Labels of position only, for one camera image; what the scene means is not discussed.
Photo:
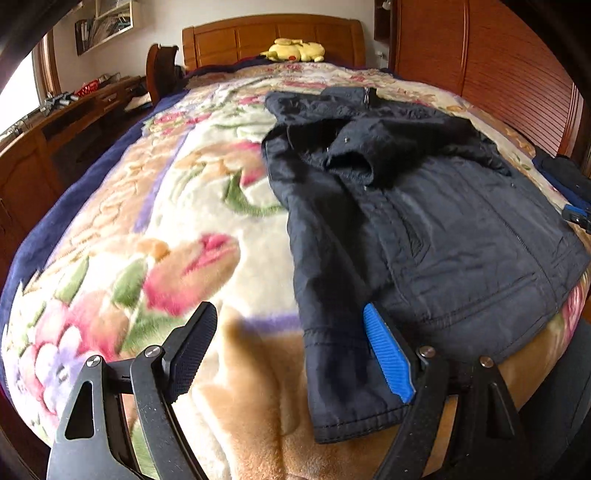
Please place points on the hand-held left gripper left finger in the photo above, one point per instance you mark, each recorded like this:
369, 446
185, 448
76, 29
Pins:
189, 355

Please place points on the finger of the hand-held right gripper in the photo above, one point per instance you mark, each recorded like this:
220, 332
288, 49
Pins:
577, 217
565, 177

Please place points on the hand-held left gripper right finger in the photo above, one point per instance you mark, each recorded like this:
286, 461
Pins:
388, 353

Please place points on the black jacket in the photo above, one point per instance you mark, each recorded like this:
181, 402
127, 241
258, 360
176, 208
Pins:
438, 230

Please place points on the floral blanket bed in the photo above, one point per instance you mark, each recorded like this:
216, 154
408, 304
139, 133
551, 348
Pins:
161, 230

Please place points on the wooden slatted wardrobe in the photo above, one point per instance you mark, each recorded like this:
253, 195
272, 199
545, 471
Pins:
485, 60

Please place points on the open wooden shelf niche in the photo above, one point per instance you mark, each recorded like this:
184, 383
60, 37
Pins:
382, 21

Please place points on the wooden desk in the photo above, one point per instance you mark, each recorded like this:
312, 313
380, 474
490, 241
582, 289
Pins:
32, 166

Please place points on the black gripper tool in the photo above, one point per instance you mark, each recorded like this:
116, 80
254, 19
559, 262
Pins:
68, 98
53, 102

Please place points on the red basket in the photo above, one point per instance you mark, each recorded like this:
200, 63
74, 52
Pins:
87, 88

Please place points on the wooden chair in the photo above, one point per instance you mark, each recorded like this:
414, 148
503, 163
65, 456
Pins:
159, 69

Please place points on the yellow plush toy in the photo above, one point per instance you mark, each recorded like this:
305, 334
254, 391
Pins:
295, 50

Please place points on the window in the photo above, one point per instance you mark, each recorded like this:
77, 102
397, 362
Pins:
27, 97

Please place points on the wooden bed headboard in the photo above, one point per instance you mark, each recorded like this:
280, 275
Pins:
240, 39

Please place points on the white wall shelf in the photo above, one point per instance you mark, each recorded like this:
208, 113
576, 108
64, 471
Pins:
104, 25

